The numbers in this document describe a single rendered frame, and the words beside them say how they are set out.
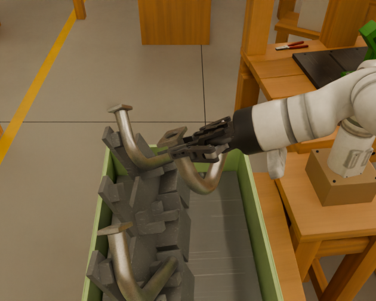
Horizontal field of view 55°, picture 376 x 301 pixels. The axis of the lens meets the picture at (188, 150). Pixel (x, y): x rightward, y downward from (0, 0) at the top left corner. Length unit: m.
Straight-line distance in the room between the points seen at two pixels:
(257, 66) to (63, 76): 2.10
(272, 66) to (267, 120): 1.10
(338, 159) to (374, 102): 0.57
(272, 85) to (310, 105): 0.98
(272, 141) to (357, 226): 0.62
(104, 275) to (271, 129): 0.36
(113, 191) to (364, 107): 0.47
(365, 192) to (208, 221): 0.45
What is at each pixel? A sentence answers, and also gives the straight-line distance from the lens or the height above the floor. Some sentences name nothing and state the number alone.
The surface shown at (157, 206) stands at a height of 0.97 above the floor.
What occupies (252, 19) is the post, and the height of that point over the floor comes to 1.05.
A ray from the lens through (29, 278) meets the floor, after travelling 2.05.
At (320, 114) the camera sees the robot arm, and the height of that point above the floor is 1.39.
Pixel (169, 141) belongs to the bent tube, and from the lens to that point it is 0.60.
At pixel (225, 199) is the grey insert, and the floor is 0.85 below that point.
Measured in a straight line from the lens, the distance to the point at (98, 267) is 0.64.
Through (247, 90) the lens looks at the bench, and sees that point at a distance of 1.79.
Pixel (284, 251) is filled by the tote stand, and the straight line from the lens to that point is 1.08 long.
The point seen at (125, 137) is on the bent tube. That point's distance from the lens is 0.85.
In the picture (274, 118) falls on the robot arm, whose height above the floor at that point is 1.37.
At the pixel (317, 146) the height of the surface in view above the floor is 0.88.
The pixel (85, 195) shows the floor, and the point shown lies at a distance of 2.26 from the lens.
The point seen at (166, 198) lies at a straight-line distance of 0.95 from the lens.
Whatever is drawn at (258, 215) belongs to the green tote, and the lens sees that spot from 0.92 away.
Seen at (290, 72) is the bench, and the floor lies 0.88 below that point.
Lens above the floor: 1.69
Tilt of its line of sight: 44 degrees down
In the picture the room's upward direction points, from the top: straight up
